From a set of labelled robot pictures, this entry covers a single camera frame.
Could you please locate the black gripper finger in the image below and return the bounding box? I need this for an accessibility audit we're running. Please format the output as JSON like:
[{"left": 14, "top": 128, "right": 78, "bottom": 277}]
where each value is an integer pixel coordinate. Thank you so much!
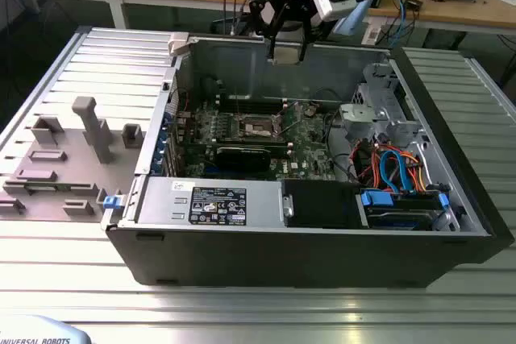
[
  {"left": 248, "top": 0, "right": 280, "bottom": 62},
  {"left": 297, "top": 0, "right": 321, "bottom": 64}
]

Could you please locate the silver CPU chip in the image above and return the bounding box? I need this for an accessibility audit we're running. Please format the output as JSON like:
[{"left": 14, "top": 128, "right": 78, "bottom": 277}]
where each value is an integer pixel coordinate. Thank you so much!
[{"left": 272, "top": 42, "right": 302, "bottom": 66}]

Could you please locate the CPU socket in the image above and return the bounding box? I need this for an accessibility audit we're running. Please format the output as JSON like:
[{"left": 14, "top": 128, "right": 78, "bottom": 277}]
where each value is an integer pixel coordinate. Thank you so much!
[{"left": 236, "top": 113, "right": 283, "bottom": 139}]

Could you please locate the white labelled box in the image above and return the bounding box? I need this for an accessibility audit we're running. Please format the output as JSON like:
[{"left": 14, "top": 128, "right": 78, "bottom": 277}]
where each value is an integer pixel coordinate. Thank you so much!
[{"left": 360, "top": 19, "right": 383, "bottom": 46}]

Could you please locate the beige case latch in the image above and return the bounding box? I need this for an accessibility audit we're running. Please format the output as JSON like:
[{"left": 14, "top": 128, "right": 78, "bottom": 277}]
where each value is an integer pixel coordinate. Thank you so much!
[{"left": 166, "top": 31, "right": 191, "bottom": 57}]

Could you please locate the silver metal drive cage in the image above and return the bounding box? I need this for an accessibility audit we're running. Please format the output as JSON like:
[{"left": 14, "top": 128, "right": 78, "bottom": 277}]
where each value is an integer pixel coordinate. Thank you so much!
[{"left": 340, "top": 62, "right": 431, "bottom": 151}]

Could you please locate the green motherboard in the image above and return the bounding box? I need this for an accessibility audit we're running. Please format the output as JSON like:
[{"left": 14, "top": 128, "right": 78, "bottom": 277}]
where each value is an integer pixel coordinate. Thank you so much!
[{"left": 173, "top": 96, "right": 346, "bottom": 184}]

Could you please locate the black graphics card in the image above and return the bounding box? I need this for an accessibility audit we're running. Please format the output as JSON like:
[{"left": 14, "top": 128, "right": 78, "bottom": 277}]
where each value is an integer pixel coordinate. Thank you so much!
[{"left": 214, "top": 145, "right": 273, "bottom": 173}]

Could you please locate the hard disk in blue carrier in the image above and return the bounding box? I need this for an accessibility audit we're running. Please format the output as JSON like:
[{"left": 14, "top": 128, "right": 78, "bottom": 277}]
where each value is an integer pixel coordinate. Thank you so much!
[{"left": 360, "top": 187, "right": 452, "bottom": 233}]

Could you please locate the grey power supply unit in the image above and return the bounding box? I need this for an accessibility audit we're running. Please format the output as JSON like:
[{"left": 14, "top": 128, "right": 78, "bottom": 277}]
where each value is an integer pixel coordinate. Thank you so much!
[{"left": 135, "top": 176, "right": 285, "bottom": 229}]

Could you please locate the black PC case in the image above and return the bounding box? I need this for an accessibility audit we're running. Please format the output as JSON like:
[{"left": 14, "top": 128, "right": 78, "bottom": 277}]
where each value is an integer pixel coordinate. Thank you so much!
[{"left": 100, "top": 31, "right": 516, "bottom": 289}]

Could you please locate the blue plastic clip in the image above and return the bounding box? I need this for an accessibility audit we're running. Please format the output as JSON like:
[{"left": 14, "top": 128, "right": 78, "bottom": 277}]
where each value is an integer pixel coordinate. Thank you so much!
[{"left": 102, "top": 194, "right": 124, "bottom": 212}]

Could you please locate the grey parts rack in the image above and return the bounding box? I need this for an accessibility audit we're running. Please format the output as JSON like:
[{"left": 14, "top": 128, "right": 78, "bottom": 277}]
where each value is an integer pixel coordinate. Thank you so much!
[{"left": 0, "top": 96, "right": 147, "bottom": 223}]

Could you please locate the green RAM stick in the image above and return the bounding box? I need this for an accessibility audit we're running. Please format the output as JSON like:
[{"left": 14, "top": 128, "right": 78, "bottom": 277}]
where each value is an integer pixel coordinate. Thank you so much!
[{"left": 23, "top": 184, "right": 73, "bottom": 193}]

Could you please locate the blue cable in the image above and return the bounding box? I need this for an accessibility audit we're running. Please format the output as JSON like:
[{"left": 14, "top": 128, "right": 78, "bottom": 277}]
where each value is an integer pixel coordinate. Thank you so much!
[{"left": 396, "top": 0, "right": 416, "bottom": 48}]

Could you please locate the thick black wire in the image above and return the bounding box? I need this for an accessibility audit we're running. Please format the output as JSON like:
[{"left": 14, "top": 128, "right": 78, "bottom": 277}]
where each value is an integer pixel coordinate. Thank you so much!
[{"left": 323, "top": 116, "right": 358, "bottom": 183}]

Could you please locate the red wire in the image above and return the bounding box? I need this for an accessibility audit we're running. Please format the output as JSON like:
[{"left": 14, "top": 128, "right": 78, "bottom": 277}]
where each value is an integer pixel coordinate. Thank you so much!
[{"left": 347, "top": 139, "right": 378, "bottom": 182}]

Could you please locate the blue wire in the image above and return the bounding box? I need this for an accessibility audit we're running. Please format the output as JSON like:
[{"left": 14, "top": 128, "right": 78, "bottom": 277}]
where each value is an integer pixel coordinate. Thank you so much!
[{"left": 378, "top": 149, "right": 417, "bottom": 195}]

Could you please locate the orange wire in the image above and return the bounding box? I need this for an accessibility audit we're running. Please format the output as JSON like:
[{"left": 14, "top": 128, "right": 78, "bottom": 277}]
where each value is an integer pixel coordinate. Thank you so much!
[{"left": 397, "top": 152, "right": 427, "bottom": 194}]

